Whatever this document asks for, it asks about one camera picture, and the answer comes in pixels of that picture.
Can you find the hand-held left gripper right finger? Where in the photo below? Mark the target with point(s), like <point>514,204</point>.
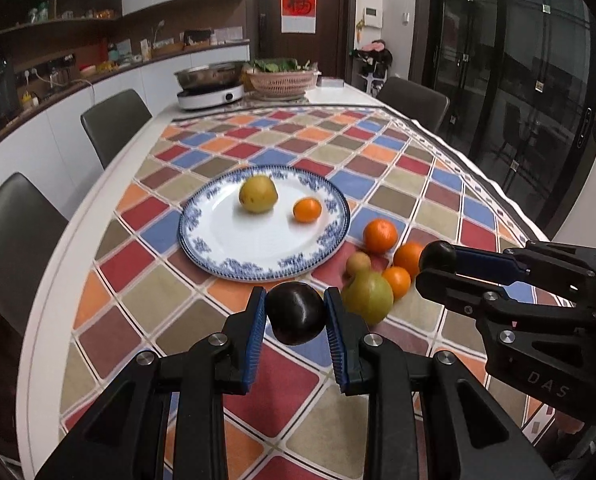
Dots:
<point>336,345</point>

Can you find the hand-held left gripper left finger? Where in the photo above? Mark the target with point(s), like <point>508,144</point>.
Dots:
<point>254,345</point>

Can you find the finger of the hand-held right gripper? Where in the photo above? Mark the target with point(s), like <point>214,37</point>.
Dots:
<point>448,285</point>
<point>483,263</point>

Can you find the small dark purple plum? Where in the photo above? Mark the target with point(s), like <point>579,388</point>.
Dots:
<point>437,256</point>

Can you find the large dark purple plum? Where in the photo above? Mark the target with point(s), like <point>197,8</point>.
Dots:
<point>296,313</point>

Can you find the blue patterned white plate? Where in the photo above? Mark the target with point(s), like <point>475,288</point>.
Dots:
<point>227,230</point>

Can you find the green pear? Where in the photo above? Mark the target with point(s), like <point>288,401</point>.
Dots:
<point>368,296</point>

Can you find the large orange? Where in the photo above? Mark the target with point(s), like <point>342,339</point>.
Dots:
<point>380,235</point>

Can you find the small tan fruit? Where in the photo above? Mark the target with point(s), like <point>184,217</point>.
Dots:
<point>358,263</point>

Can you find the colourful checkered tablecloth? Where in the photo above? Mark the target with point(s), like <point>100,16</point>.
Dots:
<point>142,280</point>

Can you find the small orange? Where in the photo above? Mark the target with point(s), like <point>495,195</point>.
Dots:
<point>307,210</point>

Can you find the yellow pear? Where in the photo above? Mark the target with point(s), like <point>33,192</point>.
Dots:
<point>258,194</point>

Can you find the dark grey chair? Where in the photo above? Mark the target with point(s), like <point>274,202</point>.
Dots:
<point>113,122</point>
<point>15,245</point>
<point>414,102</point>

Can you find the black framed glass doors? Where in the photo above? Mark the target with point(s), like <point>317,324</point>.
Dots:
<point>508,85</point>

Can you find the white induction cooker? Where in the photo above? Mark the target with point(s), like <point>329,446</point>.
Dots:
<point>210,96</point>

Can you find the pink woven basket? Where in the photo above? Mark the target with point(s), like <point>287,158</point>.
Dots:
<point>280,81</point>

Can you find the steel pot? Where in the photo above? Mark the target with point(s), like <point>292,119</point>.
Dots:
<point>208,74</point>

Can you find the green leafy vegetables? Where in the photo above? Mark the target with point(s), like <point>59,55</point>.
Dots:
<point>273,65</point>

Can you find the white lower cabinets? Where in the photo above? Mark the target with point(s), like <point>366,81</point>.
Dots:
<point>52,135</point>

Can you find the dark wooden door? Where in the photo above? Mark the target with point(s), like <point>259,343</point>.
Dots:
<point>303,15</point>

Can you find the red and white door poster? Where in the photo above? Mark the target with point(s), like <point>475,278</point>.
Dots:
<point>298,2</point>

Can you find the yellow bottle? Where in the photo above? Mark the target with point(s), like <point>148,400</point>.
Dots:
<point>27,100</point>

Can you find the white wall intercom panel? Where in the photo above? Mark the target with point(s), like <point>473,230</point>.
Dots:
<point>371,16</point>

